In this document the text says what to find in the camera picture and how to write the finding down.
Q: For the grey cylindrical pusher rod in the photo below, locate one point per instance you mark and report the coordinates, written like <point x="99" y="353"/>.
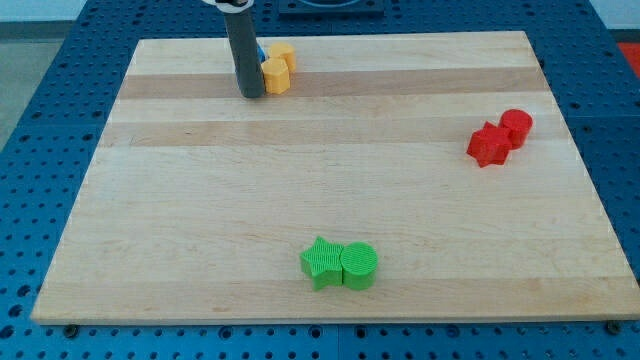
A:
<point x="244" y="47"/>

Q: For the blue block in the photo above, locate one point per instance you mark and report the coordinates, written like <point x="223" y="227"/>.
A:
<point x="261" y="54"/>

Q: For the yellow hexagon block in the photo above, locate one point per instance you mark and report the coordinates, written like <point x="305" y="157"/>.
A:
<point x="276" y="75"/>

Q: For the yellow cylinder block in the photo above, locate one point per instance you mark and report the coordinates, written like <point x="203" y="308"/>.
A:
<point x="286" y="52"/>

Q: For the wooden board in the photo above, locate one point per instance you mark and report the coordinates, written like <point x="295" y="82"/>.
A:
<point x="198" y="202"/>

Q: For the green star block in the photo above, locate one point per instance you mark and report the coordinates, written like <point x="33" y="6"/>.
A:
<point x="321" y="263"/>

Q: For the green cylinder block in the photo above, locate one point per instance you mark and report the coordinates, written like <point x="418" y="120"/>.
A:
<point x="359" y="263"/>

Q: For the red star block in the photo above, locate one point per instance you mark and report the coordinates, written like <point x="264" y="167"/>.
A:
<point x="490" y="145"/>

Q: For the red cylinder block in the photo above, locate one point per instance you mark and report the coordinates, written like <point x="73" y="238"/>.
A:
<point x="518" y="123"/>

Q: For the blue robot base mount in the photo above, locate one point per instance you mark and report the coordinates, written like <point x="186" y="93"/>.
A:
<point x="290" y="8"/>

